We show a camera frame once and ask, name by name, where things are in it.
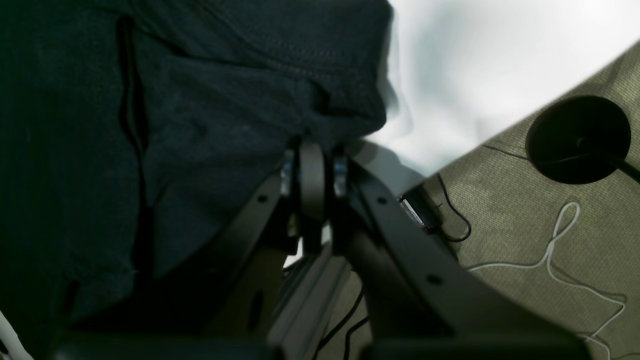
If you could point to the black round stand base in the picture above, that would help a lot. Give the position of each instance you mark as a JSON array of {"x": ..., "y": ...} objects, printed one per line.
[{"x": 581, "y": 140}]

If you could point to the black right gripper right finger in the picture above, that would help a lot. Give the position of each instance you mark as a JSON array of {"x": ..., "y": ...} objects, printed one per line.
[{"x": 421, "y": 304}]

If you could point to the black T-shirt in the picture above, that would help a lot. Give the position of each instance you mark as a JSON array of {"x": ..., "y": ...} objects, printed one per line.
[{"x": 133, "y": 130}]

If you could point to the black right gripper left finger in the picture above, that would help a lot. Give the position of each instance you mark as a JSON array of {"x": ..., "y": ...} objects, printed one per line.
[{"x": 256, "y": 291}]

